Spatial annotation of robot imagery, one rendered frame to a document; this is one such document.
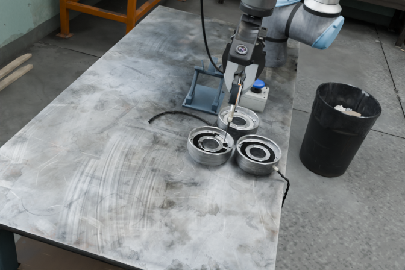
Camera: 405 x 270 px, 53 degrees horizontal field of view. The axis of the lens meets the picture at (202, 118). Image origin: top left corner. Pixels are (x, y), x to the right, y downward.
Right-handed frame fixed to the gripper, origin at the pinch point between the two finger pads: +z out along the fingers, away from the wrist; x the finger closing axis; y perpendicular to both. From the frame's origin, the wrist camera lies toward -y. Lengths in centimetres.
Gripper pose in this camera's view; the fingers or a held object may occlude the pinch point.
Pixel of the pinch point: (236, 90)
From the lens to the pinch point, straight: 95.9
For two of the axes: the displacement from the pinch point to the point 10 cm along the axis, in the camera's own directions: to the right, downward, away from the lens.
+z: -1.6, 8.1, 5.6
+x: -9.6, -2.5, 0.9
